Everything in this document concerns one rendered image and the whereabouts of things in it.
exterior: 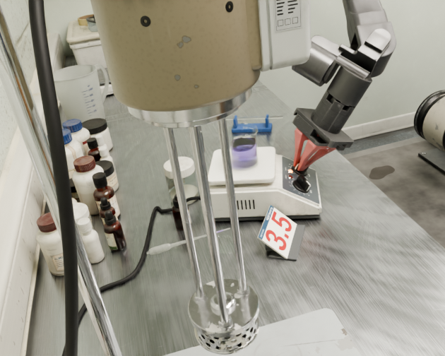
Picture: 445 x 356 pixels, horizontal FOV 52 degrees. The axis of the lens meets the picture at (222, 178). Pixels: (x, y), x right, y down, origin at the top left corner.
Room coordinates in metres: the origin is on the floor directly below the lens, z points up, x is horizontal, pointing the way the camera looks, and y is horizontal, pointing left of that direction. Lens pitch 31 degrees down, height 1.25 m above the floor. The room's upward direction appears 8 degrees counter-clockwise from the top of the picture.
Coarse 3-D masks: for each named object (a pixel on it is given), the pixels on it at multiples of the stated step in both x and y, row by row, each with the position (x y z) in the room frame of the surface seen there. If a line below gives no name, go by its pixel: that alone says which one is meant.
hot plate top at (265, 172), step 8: (216, 152) 0.79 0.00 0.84; (264, 152) 0.76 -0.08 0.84; (272, 152) 0.76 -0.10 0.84; (216, 160) 0.75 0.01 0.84; (264, 160) 0.73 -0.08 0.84; (272, 160) 0.72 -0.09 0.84; (216, 168) 0.72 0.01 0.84; (232, 168) 0.72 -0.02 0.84; (256, 168) 0.70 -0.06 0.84; (264, 168) 0.70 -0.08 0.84; (272, 168) 0.70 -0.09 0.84; (208, 176) 0.70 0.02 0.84; (216, 176) 0.70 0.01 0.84; (224, 176) 0.69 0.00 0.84; (240, 176) 0.69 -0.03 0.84; (248, 176) 0.68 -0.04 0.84; (256, 176) 0.68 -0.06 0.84; (264, 176) 0.67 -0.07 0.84; (272, 176) 0.67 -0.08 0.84; (216, 184) 0.68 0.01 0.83; (224, 184) 0.68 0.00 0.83
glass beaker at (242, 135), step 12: (240, 120) 0.75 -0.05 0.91; (228, 132) 0.73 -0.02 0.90; (240, 132) 0.75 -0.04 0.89; (252, 132) 0.74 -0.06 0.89; (240, 144) 0.70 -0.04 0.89; (252, 144) 0.70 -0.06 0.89; (240, 156) 0.70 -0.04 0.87; (252, 156) 0.70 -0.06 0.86; (240, 168) 0.70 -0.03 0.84; (252, 168) 0.70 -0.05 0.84
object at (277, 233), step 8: (272, 216) 0.63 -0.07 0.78; (280, 216) 0.64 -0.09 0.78; (272, 224) 0.61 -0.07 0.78; (280, 224) 0.62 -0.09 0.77; (288, 224) 0.63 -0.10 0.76; (272, 232) 0.59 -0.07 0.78; (280, 232) 0.60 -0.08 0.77; (288, 232) 0.61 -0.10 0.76; (272, 240) 0.58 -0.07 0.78; (280, 240) 0.58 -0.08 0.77; (288, 240) 0.59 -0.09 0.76; (280, 248) 0.57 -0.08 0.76
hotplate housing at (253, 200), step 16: (224, 192) 0.68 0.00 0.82; (240, 192) 0.67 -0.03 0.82; (256, 192) 0.66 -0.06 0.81; (272, 192) 0.66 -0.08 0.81; (288, 192) 0.66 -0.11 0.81; (224, 208) 0.67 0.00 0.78; (240, 208) 0.67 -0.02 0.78; (256, 208) 0.66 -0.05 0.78; (288, 208) 0.65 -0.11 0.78; (304, 208) 0.65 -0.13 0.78; (320, 208) 0.65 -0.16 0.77
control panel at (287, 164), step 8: (288, 160) 0.77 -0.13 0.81; (288, 168) 0.74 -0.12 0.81; (288, 176) 0.71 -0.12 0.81; (296, 176) 0.72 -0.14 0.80; (312, 176) 0.74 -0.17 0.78; (288, 184) 0.68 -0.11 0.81; (312, 184) 0.71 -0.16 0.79; (296, 192) 0.66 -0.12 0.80; (312, 192) 0.68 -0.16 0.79; (312, 200) 0.66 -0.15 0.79
